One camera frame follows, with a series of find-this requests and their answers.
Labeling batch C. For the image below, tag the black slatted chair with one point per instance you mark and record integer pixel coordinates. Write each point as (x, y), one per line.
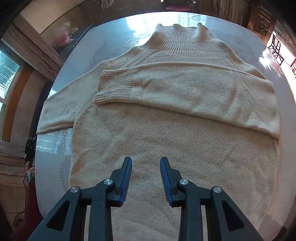
(276, 48)

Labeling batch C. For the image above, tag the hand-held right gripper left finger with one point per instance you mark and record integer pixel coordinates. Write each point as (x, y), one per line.
(126, 183)

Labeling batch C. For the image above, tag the white framed barred window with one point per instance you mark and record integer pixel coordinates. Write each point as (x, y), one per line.
(7, 76)

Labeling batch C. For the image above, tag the beige knit sweater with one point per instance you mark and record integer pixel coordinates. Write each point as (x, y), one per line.
(173, 129)

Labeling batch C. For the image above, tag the tied grey curtain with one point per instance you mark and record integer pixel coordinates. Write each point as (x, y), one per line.
(106, 3)

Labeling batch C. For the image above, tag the person's left forearm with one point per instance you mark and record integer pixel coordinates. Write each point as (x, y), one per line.
(30, 208)

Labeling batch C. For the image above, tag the wooden armchair with red cushion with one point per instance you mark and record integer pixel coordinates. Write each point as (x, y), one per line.
(175, 8)

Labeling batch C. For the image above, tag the person's left hand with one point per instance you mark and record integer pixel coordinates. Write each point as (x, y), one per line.
(27, 168)

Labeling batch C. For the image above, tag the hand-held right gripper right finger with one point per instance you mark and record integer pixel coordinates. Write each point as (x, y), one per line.
(165, 183)

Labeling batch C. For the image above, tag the white tablecloth with orange flowers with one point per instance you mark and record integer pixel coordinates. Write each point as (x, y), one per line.
(254, 46)

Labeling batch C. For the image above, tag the pink plastic bag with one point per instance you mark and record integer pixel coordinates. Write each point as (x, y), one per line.
(64, 37)

